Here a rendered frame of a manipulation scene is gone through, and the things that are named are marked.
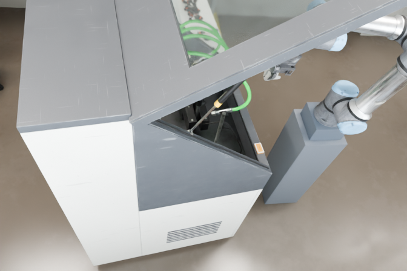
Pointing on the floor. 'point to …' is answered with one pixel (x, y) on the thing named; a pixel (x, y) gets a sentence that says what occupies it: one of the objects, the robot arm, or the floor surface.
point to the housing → (80, 107)
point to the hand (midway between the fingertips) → (264, 77)
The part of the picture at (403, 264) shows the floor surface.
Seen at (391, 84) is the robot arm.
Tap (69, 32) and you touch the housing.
